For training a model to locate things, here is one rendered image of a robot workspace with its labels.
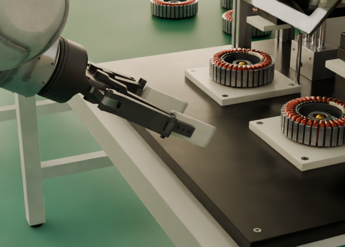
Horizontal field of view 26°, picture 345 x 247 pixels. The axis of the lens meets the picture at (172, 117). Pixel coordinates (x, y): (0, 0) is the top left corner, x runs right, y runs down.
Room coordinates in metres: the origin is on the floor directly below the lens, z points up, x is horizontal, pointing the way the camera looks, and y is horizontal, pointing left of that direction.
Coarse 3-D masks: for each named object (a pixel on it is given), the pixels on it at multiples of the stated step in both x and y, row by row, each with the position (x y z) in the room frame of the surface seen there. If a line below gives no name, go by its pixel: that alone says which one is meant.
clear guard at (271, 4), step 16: (256, 0) 0.87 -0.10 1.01; (272, 0) 0.85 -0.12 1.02; (288, 0) 0.82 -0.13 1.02; (304, 0) 0.80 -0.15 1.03; (320, 0) 0.79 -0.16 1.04; (336, 0) 0.77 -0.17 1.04; (288, 16) 0.80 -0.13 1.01; (304, 16) 0.78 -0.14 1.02; (320, 16) 0.76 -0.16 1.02; (304, 32) 0.77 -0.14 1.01
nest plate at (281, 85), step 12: (192, 72) 1.24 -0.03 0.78; (204, 72) 1.24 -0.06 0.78; (276, 72) 1.24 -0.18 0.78; (204, 84) 1.18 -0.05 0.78; (216, 84) 1.18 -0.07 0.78; (264, 84) 1.18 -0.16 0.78; (276, 84) 1.18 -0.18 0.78; (288, 84) 1.18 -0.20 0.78; (216, 96) 1.13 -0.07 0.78; (228, 96) 1.13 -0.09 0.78; (240, 96) 1.13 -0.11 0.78; (252, 96) 1.13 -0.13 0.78; (264, 96) 1.14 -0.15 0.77; (276, 96) 1.15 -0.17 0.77
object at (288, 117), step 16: (288, 112) 0.98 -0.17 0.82; (304, 112) 1.01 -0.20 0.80; (320, 112) 1.00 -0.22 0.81; (336, 112) 1.00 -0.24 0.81; (288, 128) 0.97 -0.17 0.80; (304, 128) 0.95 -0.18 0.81; (320, 128) 0.93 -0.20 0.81; (336, 128) 0.93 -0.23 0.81; (320, 144) 0.93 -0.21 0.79; (336, 144) 0.94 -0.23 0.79
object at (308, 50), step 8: (296, 40) 1.29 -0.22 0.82; (304, 40) 1.29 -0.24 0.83; (296, 48) 1.28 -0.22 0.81; (304, 48) 1.25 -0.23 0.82; (312, 48) 1.24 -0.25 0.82; (320, 48) 1.24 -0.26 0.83; (328, 48) 1.24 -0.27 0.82; (336, 48) 1.24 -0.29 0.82; (304, 56) 1.25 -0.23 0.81; (312, 56) 1.23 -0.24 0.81; (320, 56) 1.23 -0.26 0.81; (328, 56) 1.24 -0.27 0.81; (336, 56) 1.24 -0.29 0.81; (304, 64) 1.25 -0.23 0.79; (312, 64) 1.23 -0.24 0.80; (320, 64) 1.23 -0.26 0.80; (304, 72) 1.25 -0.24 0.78; (312, 72) 1.22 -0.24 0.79; (320, 72) 1.23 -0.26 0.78; (328, 72) 1.24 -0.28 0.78; (312, 80) 1.22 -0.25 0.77
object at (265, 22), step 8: (336, 8) 1.24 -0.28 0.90; (344, 8) 1.25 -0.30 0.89; (248, 16) 1.25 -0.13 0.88; (256, 16) 1.25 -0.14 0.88; (264, 16) 1.23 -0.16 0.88; (272, 16) 1.21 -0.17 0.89; (328, 16) 1.24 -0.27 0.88; (336, 16) 1.24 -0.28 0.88; (256, 24) 1.22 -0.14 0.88; (264, 24) 1.20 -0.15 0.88; (272, 24) 1.20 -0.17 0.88; (280, 24) 1.20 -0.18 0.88; (288, 24) 1.21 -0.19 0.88; (320, 32) 1.25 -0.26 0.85; (312, 40) 1.27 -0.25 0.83; (320, 40) 1.24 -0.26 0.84
